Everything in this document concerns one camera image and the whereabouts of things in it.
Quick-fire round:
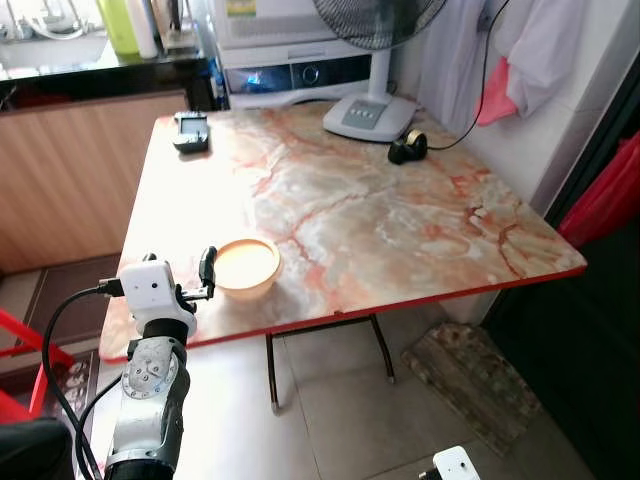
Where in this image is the round cream plastic container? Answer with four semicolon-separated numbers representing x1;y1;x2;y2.
212;238;284;302

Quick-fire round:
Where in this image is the small grey device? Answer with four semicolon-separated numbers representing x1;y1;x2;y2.
172;112;212;154

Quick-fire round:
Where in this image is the marble pattern folding table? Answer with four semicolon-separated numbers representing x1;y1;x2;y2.
98;100;589;413

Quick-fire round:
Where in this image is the wooden counter cabinet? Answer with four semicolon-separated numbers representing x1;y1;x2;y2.
0;40;219;274

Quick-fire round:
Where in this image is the red plastic bag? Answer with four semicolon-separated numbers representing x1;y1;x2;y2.
557;133;640;249

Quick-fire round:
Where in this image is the white standing fan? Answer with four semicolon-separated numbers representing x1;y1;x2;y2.
312;0;448;143

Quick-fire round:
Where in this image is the white washing machine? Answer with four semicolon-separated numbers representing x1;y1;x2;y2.
213;0;379;109

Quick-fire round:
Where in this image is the black robot leg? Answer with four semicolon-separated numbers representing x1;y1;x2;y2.
0;418;73;480

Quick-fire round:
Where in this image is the white plastic bottle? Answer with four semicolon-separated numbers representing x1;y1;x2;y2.
126;0;160;59

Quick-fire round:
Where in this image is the green plastic bottle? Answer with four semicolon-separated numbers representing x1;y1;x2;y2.
96;0;142;57

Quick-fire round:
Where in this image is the steel kitchen sink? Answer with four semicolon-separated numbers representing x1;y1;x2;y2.
0;0;109;71

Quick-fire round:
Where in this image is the patterned brown door mat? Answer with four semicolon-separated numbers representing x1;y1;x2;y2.
402;321;543;458

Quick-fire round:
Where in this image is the pink hanging cloth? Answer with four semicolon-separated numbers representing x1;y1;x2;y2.
476;56;518;127

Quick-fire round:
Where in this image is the white hanging cloth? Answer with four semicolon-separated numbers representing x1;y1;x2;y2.
418;0;593;121

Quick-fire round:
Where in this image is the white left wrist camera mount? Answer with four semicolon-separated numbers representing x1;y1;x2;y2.
118;258;199;333

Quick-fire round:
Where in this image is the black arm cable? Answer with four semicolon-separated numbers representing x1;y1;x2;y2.
40;283;123;480

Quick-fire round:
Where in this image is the red metal stool frame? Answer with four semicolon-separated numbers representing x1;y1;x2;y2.
0;307;78;421

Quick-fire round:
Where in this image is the black fan power cable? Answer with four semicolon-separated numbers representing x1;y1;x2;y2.
425;0;511;153

